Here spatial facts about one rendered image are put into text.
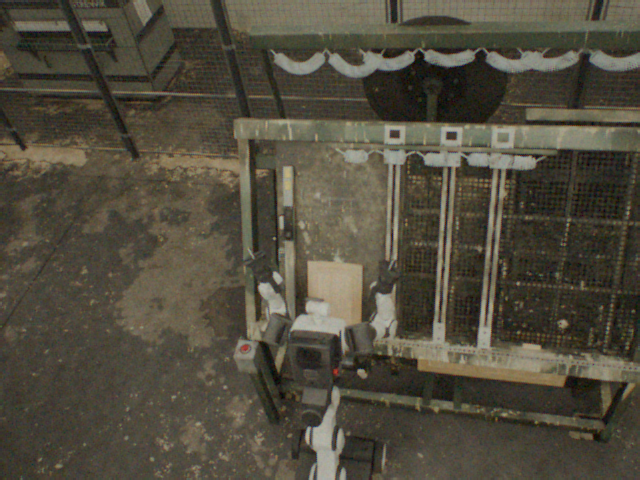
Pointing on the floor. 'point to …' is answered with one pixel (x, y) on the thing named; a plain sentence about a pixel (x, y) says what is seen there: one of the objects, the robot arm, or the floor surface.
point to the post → (265, 396)
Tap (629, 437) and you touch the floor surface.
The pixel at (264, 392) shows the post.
